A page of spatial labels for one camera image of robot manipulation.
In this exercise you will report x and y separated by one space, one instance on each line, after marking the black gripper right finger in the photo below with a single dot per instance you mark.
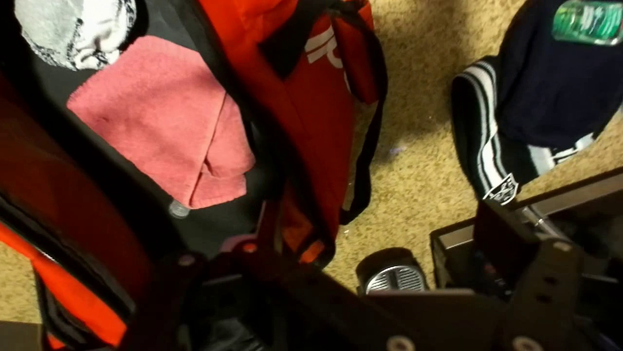
532 279

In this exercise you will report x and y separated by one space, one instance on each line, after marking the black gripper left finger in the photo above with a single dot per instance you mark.
195 293

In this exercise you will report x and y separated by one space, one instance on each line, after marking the pink towel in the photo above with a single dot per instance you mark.
162 123

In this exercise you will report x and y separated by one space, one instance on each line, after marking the red duffel bag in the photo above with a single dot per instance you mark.
312 117

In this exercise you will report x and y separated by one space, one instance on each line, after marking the black steel microwave oven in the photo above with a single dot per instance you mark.
584 195

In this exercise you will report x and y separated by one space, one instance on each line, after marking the green tube package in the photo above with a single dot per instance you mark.
586 20

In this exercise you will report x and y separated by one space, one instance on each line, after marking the white grey cloth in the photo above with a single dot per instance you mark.
74 31

